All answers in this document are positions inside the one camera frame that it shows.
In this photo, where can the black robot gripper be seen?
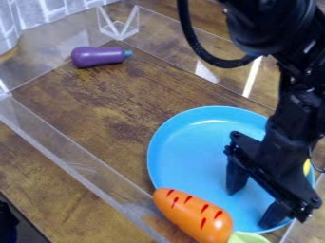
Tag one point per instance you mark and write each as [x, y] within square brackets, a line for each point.
[273, 162]

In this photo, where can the orange toy carrot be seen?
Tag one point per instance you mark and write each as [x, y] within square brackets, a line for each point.
[202, 220]

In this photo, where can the yellow toy lemon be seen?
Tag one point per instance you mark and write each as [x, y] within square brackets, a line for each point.
[306, 167]

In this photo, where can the blue round plastic tray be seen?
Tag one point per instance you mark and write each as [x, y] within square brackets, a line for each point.
[186, 161]

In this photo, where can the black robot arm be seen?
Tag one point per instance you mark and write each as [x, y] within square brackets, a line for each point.
[285, 29]

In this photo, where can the purple toy eggplant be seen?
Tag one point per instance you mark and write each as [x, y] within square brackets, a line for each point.
[92, 56]

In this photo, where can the white grid curtain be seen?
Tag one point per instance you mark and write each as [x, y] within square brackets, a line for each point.
[23, 14]

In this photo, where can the clear acrylic enclosure wall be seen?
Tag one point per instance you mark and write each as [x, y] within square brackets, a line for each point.
[75, 124]

